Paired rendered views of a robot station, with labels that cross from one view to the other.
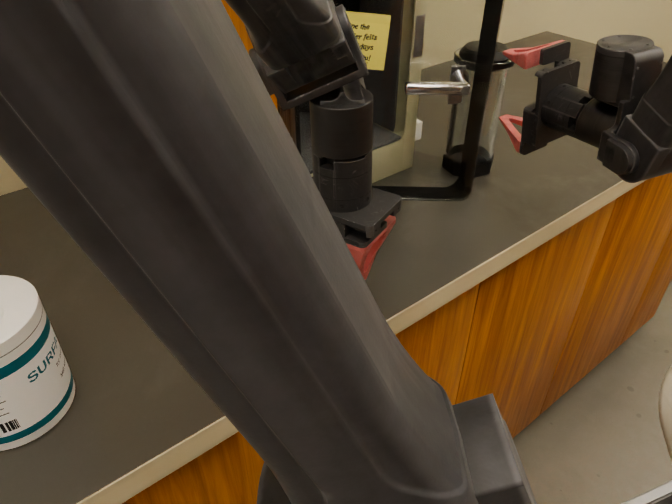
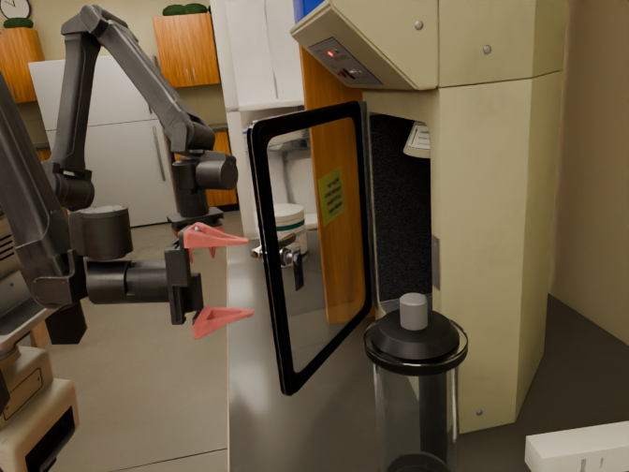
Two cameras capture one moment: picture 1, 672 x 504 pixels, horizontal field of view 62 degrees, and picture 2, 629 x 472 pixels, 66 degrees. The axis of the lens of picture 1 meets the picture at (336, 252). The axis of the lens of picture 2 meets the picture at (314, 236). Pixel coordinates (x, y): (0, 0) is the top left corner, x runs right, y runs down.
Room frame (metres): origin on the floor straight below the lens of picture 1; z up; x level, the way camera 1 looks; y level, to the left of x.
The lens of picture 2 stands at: (1.15, -0.70, 1.44)
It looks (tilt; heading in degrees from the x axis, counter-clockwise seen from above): 19 degrees down; 120
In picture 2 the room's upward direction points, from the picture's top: 6 degrees counter-clockwise
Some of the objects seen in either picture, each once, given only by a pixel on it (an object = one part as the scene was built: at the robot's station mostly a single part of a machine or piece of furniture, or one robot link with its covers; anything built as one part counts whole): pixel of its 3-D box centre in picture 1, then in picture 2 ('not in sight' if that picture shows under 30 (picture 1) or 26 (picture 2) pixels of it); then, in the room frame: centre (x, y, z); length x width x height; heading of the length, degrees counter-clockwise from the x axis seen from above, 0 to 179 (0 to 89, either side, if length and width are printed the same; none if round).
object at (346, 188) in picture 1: (342, 181); (193, 204); (0.47, -0.01, 1.21); 0.10 x 0.07 x 0.07; 57
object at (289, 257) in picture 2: not in sight; (294, 270); (0.81, -0.18, 1.18); 0.02 x 0.02 x 0.06; 88
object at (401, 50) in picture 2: not in sight; (349, 52); (0.86, -0.07, 1.46); 0.32 x 0.12 x 0.10; 128
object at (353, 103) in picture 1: (341, 119); (191, 174); (0.48, 0.00, 1.27); 0.07 x 0.06 x 0.07; 3
